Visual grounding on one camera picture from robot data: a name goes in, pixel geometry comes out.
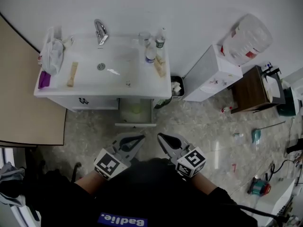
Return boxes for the teal dustpan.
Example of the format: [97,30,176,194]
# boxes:
[251,121,286,143]

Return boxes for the beige board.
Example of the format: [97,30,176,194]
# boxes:
[0,13,67,146]

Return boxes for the yellow-green sponge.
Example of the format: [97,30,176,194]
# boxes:
[120,98,152,123]

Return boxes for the white vanity cabinet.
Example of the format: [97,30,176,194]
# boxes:
[47,97,120,113]

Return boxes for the white sink basin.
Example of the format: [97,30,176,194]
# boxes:
[34,33,172,99]

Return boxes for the blue label water bottle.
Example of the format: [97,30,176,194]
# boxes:
[145,43,157,64]

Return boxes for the large clear water jug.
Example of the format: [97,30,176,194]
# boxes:
[221,13,273,66]

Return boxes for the white water dispenser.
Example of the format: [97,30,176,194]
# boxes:
[182,44,244,103]

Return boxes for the chrome faucet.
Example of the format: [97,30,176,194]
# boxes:
[94,19,109,46]

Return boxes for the grey cloth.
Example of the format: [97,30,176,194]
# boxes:
[0,161,26,207]

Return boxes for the white appliance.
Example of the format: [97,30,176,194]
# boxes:
[283,67,303,115]

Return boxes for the teal and red tool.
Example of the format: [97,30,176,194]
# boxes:
[247,176,272,196]

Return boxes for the person's left forearm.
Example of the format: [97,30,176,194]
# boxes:
[74,171,114,195]

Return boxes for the green bucket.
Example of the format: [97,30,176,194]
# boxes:
[276,86,298,117]

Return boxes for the person's right forearm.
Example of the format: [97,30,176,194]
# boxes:
[189,171,218,196]

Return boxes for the black tray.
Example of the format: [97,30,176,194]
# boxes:
[260,66,287,105]

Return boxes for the purple cloth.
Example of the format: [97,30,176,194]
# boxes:
[37,71,52,89]

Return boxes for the small white cup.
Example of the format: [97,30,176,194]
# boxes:
[62,35,74,47]

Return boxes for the brown wooden side table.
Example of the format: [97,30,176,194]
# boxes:
[231,65,285,114]

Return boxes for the dark trash bin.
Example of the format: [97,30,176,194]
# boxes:
[170,76,185,101]

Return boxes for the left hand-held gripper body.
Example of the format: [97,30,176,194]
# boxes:
[94,142,131,181]

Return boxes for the person's black shirt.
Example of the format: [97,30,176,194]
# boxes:
[45,158,258,227]

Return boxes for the white plastic bag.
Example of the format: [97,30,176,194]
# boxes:
[39,26,66,75]

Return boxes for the green label water bottle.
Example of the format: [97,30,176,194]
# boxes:
[155,27,167,49]

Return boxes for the wooden brush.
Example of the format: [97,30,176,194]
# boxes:
[67,61,79,87]

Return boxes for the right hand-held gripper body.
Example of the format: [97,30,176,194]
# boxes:
[175,143,206,179]

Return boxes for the clear glass cup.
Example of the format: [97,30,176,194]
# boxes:
[138,31,152,47]

